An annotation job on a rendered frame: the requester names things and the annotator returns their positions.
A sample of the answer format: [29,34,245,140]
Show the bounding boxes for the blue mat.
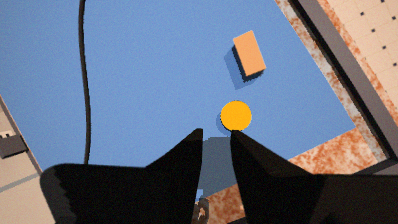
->
[0,0,356,202]

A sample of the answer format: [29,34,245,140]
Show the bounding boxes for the dark brown rope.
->
[78,0,91,164]

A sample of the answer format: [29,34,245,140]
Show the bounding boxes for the brown wooden block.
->
[233,31,266,76]

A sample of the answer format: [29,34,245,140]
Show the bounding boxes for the orange disc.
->
[221,100,251,130]

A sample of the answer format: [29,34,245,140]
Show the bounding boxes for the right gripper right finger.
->
[230,130,398,224]

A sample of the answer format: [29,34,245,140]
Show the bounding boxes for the black box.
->
[0,134,27,159]

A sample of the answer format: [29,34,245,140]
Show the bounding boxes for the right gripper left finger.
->
[39,128,203,224]

